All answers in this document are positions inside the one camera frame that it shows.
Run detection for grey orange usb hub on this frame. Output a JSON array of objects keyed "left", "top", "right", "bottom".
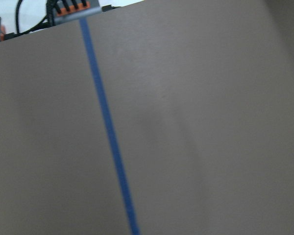
[{"left": 53, "top": 0, "right": 102, "bottom": 25}]

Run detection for black braided cable loops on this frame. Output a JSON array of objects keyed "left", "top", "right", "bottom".
[{"left": 14, "top": 0, "right": 57, "bottom": 35}]

